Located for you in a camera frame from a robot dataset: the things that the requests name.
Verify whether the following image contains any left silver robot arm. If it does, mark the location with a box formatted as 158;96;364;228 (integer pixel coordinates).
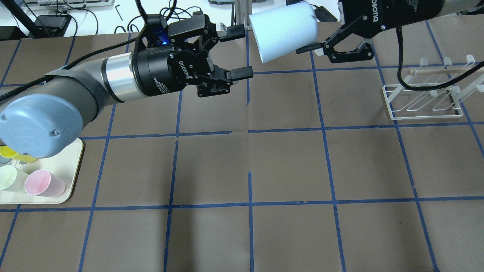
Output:
0;14;253;158

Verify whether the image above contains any aluminium frame post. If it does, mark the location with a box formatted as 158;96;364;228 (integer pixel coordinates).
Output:
234;0;253;31

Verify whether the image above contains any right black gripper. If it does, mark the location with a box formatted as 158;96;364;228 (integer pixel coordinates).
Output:
295;0;443;63

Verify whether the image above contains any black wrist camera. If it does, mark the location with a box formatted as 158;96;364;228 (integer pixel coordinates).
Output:
135;14;170;50

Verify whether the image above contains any black power adapter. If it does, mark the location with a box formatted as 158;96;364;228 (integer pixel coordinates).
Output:
314;6;338;22

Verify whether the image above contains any white wire cup rack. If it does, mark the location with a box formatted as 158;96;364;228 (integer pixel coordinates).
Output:
382;55;483;120

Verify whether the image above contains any yellow cup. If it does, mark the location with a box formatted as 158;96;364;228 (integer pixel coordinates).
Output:
0;146;38;162

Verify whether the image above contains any cream plastic tray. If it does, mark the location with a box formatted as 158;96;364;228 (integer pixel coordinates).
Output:
0;138;85;205

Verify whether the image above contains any pale green cup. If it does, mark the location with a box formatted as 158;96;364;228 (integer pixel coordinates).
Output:
0;165;29;192

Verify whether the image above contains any light blue ikea cup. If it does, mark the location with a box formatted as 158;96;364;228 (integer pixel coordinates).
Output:
249;1;318;63

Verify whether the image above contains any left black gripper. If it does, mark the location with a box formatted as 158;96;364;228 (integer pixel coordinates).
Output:
131;15;254;97

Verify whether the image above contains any pink cup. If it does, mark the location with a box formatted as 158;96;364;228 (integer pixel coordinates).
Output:
24;169;66;197

